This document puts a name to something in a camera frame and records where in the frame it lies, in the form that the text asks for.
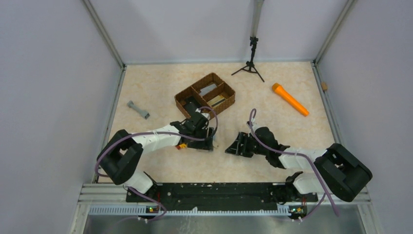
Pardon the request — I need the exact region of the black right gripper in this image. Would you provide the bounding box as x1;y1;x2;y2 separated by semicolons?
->
225;132;268;157

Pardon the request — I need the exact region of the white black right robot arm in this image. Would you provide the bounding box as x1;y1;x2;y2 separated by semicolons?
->
225;127;373;202

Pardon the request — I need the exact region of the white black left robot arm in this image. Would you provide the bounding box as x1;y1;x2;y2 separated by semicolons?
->
96;110;214;202

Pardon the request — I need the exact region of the gold card in basket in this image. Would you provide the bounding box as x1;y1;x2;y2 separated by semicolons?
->
207;95;226;108

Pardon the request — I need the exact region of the grey card in basket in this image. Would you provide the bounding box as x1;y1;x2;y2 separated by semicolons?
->
199;83;217;96

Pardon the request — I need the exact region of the black item in basket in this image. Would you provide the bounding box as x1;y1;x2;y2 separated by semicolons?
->
183;102;198;115

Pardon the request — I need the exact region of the brown woven basket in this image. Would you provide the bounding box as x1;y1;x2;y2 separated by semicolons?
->
174;73;236;117

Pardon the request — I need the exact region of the black mini tripod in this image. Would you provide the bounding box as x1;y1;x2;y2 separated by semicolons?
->
231;37;265;82

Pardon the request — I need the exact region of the grey plastic dumbbell toy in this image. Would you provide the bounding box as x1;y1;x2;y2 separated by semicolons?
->
127;100;150;119

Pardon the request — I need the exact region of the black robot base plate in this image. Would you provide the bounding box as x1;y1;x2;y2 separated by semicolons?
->
145;182;318;211

